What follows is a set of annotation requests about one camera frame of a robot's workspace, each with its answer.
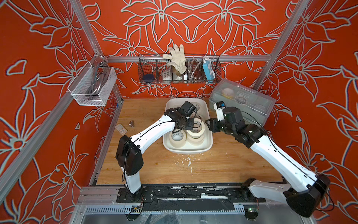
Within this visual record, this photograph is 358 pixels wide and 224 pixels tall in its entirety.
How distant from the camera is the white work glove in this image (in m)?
0.89

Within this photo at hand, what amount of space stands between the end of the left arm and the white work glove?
0.35 m

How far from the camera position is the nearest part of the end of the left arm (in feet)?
1.88
